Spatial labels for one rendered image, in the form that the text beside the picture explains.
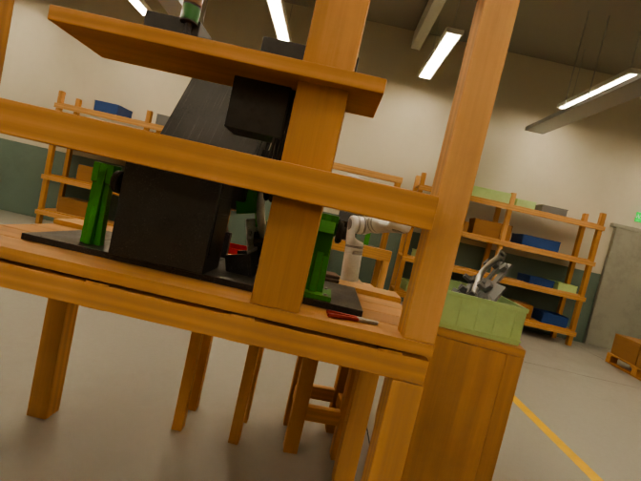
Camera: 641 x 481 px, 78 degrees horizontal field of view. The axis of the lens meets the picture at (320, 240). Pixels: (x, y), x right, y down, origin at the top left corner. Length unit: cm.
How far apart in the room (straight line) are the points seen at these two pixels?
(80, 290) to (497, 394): 166
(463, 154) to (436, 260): 29
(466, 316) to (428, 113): 579
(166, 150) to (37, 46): 809
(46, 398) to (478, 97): 209
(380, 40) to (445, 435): 662
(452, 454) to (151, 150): 174
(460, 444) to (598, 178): 686
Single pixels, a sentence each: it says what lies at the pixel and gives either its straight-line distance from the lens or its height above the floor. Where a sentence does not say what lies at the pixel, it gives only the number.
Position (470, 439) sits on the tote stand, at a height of 34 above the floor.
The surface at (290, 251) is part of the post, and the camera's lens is 109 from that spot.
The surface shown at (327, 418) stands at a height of 20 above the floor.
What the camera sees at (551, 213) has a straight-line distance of 737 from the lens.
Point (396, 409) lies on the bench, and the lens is 122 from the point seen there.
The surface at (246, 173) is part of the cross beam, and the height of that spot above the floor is 122.
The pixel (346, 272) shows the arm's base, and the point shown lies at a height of 91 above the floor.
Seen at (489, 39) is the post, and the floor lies 171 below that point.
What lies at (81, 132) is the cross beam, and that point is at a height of 123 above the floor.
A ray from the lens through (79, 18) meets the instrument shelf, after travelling 133.
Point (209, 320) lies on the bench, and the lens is 117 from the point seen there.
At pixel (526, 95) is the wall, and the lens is 803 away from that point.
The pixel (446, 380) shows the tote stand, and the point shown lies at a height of 57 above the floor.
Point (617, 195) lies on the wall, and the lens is 859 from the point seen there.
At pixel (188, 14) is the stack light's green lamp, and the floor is 161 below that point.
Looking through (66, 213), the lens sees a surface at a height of 27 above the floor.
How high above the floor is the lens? 116
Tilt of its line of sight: 3 degrees down
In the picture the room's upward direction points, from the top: 13 degrees clockwise
